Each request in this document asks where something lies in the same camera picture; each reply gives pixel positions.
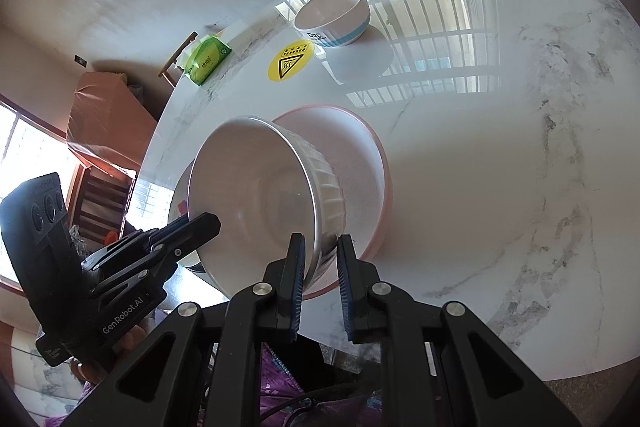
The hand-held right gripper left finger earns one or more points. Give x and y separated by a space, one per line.
298 287

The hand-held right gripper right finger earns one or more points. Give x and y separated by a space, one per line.
345 292

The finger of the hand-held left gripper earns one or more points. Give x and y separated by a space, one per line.
145 264
195 229

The white shallow plate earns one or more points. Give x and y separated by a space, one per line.
179 202

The white bowl with pink stripe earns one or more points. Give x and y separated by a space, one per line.
250 207

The dark wooden slatted rack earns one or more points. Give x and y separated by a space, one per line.
102 202

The purple patterned clothing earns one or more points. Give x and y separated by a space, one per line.
280 387

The wooden framed side window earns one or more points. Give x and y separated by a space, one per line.
30 167

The orange plastic-wrapped furniture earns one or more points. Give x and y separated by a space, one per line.
110 122

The green tissue pack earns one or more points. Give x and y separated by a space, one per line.
207 61

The light wooden chair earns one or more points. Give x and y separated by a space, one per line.
175 59

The yellow round warning sticker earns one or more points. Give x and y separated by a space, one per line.
291 63

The white bowl with blue stripe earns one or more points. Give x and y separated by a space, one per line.
332 14

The black wall switch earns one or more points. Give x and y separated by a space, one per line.
81 61

